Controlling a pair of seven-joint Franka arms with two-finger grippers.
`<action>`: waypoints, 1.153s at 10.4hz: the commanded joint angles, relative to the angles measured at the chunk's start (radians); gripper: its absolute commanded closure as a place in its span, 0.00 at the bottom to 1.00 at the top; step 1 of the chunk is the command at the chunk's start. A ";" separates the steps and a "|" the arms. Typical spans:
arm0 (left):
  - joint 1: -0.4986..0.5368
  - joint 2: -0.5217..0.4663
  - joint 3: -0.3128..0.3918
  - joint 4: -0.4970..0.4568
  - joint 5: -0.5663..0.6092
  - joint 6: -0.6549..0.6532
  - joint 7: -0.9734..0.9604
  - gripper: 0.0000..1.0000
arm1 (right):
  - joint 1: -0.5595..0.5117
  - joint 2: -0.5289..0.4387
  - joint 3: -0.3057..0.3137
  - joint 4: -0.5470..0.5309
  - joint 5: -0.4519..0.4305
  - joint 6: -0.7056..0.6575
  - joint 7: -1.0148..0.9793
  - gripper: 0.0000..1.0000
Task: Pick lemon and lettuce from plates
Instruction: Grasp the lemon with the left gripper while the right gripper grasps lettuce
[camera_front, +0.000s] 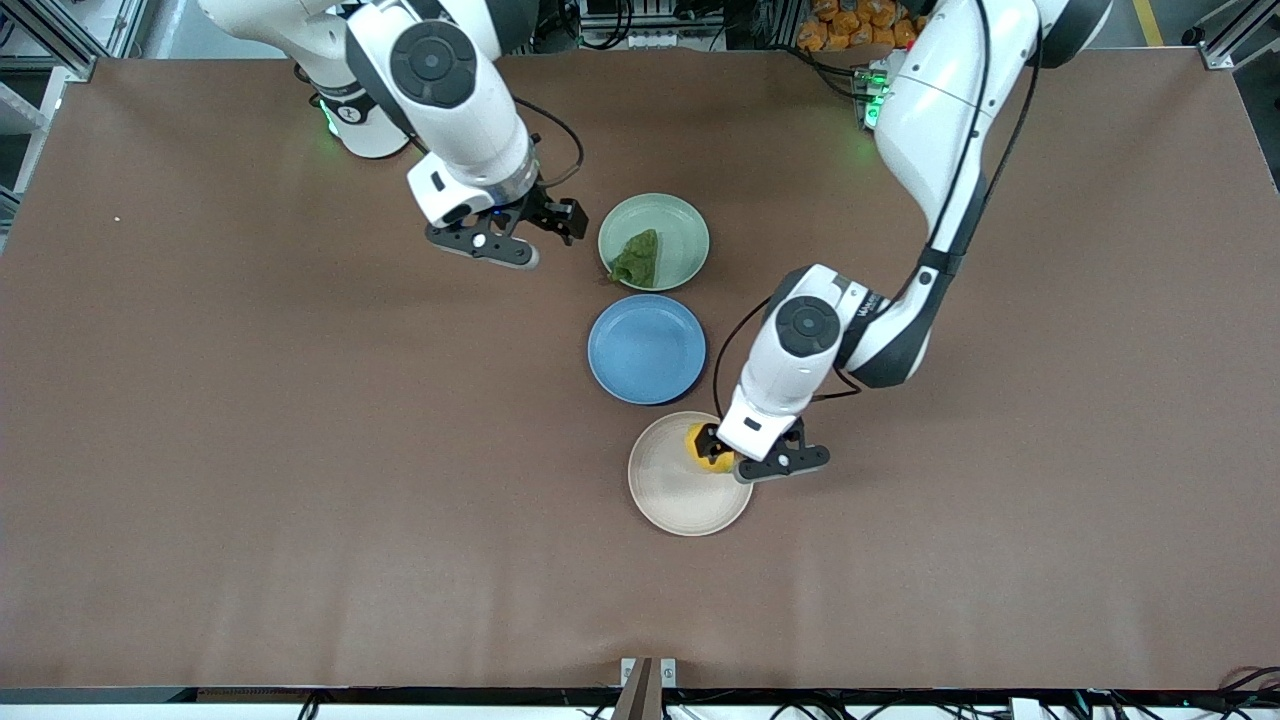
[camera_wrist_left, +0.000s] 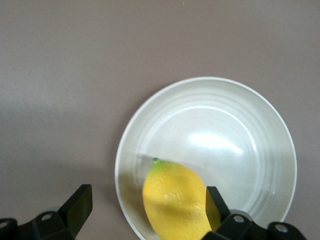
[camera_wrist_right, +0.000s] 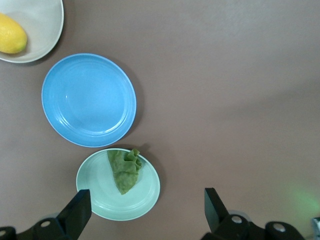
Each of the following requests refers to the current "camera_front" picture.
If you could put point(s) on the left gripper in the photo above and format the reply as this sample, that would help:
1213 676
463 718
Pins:
706 441

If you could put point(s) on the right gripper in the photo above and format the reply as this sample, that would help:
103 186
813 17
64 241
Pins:
541 212

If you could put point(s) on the yellow lemon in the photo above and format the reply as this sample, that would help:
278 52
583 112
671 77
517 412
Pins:
714 464

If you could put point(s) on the green lettuce leaf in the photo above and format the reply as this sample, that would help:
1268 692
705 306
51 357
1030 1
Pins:
638 260

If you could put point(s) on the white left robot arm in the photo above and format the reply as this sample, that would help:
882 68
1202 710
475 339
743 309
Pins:
940 130

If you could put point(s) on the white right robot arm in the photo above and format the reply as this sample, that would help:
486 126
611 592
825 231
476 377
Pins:
450 100

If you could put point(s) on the beige round plate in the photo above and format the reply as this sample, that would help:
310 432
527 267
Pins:
680 500

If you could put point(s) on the blue round plate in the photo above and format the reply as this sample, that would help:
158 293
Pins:
647 350

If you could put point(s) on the green round plate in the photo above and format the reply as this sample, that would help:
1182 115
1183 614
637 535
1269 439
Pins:
675 225

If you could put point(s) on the dark equipment rack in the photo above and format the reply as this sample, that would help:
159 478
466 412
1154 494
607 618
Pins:
650 20

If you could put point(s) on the orange packaged goods pile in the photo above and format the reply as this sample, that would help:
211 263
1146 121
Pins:
845 25

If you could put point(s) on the grey metal table bracket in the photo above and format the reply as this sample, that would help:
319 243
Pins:
627 668

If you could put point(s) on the aluminium frame profile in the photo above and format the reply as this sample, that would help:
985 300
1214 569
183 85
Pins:
1222 52
60 40

